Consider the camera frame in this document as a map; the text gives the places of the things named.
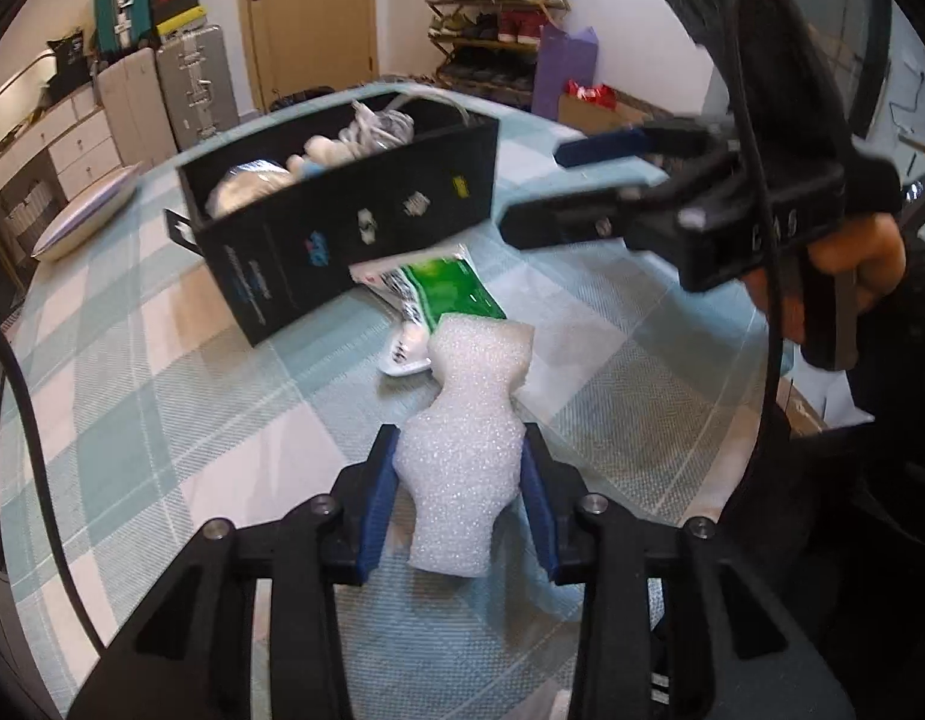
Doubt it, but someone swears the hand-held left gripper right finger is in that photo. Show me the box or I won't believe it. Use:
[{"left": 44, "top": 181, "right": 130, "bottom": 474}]
[{"left": 521, "top": 424, "right": 857, "bottom": 720}]

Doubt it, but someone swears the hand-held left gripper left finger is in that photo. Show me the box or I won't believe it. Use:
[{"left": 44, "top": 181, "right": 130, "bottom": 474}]
[{"left": 68, "top": 424, "right": 404, "bottom": 720}]

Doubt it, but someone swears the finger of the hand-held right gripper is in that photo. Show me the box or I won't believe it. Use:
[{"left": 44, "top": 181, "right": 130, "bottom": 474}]
[
  {"left": 496, "top": 180, "right": 704, "bottom": 250},
  {"left": 554, "top": 116, "right": 734, "bottom": 170}
]

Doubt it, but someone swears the white foam piece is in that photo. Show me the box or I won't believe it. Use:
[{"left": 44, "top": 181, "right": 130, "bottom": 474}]
[{"left": 394, "top": 313, "right": 537, "bottom": 580}]

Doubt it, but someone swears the white striped sock bag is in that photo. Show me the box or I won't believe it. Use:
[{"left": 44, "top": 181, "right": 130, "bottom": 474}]
[{"left": 335, "top": 101, "right": 417, "bottom": 158}]

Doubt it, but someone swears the black cardboard box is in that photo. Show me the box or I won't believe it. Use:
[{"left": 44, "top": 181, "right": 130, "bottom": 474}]
[{"left": 164, "top": 86, "right": 503, "bottom": 346}]

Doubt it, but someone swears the white soft item blue tip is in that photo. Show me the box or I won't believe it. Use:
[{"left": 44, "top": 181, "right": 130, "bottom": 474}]
[{"left": 286, "top": 133, "right": 359, "bottom": 179}]

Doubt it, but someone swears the white rope coil bag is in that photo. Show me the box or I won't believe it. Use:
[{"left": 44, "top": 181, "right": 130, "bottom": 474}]
[{"left": 206, "top": 160, "right": 295, "bottom": 220}]

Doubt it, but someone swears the person's right forearm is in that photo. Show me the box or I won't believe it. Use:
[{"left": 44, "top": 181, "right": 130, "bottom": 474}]
[{"left": 856, "top": 225, "right": 925, "bottom": 428}]

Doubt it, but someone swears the person's right hand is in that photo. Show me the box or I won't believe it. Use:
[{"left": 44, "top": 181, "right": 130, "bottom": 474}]
[{"left": 741, "top": 214, "right": 906, "bottom": 342}]

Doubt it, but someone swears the open cardboard box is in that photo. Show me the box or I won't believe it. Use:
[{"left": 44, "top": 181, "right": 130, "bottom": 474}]
[{"left": 556, "top": 86, "right": 659, "bottom": 140}]

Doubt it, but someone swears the purple bag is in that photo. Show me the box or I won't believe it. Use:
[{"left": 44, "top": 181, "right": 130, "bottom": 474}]
[{"left": 531, "top": 24, "right": 600, "bottom": 121}]

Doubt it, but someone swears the green packet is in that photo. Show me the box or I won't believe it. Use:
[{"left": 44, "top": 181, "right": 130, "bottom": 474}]
[{"left": 350, "top": 255, "right": 509, "bottom": 335}]

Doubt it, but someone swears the dark glass panel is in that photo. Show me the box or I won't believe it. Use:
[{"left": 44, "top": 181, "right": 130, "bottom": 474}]
[{"left": 807, "top": 0, "right": 894, "bottom": 140}]

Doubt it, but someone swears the dark shoes pile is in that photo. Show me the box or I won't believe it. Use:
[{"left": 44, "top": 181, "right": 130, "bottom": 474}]
[{"left": 271, "top": 86, "right": 336, "bottom": 113}]

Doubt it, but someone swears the wooden door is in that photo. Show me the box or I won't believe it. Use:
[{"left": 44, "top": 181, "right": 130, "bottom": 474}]
[{"left": 238, "top": 0, "right": 380, "bottom": 113}]

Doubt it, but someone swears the silver suitcase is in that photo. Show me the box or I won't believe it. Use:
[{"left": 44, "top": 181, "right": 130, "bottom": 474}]
[{"left": 155, "top": 22, "right": 239, "bottom": 151}]

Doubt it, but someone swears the oval white cushion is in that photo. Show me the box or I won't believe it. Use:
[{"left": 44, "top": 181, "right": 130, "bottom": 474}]
[{"left": 31, "top": 161, "right": 145, "bottom": 263}]

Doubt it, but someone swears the black yellow shoe box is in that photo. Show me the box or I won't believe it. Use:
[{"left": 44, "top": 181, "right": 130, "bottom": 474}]
[{"left": 157, "top": 6, "right": 209, "bottom": 35}]

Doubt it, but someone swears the beige suitcase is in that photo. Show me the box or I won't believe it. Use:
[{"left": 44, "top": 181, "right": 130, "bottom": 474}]
[{"left": 97, "top": 47, "right": 180, "bottom": 166}]

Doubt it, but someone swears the wicker basket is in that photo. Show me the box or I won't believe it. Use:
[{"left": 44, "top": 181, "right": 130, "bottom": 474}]
[{"left": 0, "top": 184, "right": 57, "bottom": 247}]

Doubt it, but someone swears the white dresser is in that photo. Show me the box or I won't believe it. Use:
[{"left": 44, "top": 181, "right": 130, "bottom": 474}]
[{"left": 0, "top": 82, "right": 122, "bottom": 241}]

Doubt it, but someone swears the black bag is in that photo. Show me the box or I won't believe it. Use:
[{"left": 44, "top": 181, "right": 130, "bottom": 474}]
[{"left": 46, "top": 30, "right": 96, "bottom": 102}]

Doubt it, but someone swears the oval mirror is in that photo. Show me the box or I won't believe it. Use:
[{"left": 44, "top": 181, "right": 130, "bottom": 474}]
[{"left": 0, "top": 49, "right": 59, "bottom": 155}]

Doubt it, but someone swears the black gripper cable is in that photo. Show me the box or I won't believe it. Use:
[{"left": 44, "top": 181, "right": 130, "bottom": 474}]
[{"left": 721, "top": 0, "right": 789, "bottom": 526}]

